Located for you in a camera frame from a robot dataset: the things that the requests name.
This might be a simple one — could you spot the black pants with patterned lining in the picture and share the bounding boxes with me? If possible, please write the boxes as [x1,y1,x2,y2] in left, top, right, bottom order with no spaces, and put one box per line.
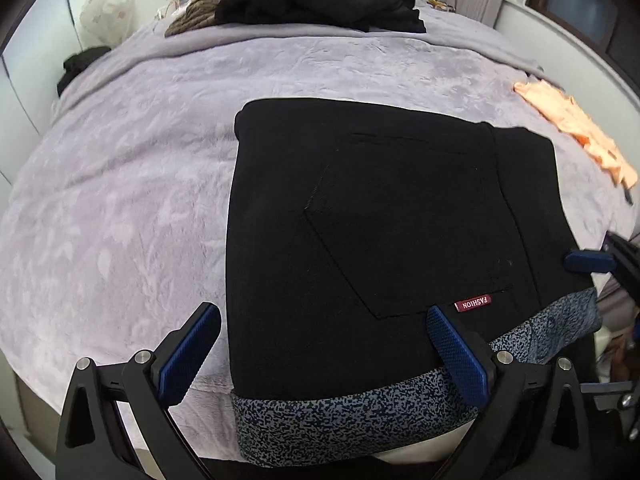
[226,99,601,467]

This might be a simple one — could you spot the peach folded garment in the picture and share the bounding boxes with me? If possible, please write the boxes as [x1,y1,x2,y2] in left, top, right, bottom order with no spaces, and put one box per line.
[513,80,639,188]

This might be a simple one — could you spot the lavender plush bed blanket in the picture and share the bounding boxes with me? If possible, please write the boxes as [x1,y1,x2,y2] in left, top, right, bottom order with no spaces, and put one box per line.
[0,0,640,461]

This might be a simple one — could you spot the dark framed window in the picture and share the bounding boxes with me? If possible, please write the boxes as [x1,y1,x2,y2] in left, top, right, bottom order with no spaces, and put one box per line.
[526,0,639,87]

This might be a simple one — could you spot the black clothes beside bed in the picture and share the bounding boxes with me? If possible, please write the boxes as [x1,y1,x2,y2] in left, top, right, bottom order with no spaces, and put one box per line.
[56,46,112,96]

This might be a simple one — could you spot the white wardrobe doors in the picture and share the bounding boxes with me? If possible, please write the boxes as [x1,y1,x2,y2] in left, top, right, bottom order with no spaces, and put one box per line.
[1,0,85,184]

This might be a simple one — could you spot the white floral bag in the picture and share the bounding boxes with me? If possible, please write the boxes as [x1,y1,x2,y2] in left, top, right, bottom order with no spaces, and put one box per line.
[79,0,136,48]

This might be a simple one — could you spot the brown knitted garment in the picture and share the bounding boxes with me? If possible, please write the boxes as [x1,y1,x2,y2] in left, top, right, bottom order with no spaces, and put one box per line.
[165,0,221,38]

